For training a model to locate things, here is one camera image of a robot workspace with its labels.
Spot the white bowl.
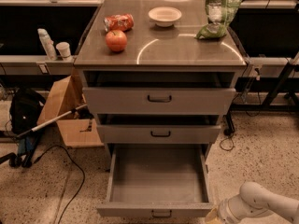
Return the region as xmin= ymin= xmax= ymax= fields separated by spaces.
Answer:
xmin=149 ymin=7 xmax=182 ymax=27

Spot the white paper cup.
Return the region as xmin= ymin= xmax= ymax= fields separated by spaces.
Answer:
xmin=56 ymin=42 xmax=72 ymax=61

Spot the black floor cable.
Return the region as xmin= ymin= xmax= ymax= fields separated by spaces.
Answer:
xmin=33 ymin=145 xmax=87 ymax=224

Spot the grey metal drawer cabinet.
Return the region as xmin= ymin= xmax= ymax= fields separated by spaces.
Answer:
xmin=73 ymin=0 xmax=248 ymax=161

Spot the grey bottom drawer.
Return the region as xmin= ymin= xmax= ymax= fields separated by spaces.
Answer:
xmin=98 ymin=144 xmax=213 ymax=218

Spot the red apple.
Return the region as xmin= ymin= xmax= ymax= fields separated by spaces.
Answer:
xmin=106 ymin=30 xmax=127 ymax=52

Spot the black coiled cable right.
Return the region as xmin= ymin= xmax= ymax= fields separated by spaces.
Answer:
xmin=219 ymin=115 xmax=236 ymax=152

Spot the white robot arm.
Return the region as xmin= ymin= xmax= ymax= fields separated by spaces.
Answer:
xmin=205 ymin=182 xmax=299 ymax=224

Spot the grey middle drawer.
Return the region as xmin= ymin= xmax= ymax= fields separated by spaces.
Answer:
xmin=97 ymin=125 xmax=221 ymax=144

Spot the brown cardboard box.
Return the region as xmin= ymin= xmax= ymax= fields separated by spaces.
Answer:
xmin=37 ymin=69 xmax=104 ymax=147

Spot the grey top drawer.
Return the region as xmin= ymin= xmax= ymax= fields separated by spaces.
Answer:
xmin=83 ymin=88 xmax=235 ymax=115

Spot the white plastic bottle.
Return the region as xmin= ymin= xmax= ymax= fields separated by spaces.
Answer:
xmin=37 ymin=28 xmax=57 ymax=61

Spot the grey metal pole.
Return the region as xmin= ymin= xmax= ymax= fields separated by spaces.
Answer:
xmin=16 ymin=104 xmax=87 ymax=139

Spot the green chip bag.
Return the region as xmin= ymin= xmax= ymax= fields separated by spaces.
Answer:
xmin=195 ymin=0 xmax=243 ymax=39

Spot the crushed orange soda can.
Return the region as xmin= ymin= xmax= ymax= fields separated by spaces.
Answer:
xmin=104 ymin=14 xmax=134 ymax=32

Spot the grey drawer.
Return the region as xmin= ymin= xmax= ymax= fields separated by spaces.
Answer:
xmin=83 ymin=88 xmax=235 ymax=115
xmin=98 ymin=144 xmax=213 ymax=218
xmin=97 ymin=125 xmax=221 ymax=144

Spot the black backpack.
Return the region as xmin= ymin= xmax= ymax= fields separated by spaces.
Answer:
xmin=9 ymin=88 xmax=46 ymax=134

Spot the black stand leg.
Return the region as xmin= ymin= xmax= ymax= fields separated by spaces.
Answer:
xmin=262 ymin=51 xmax=299 ymax=110

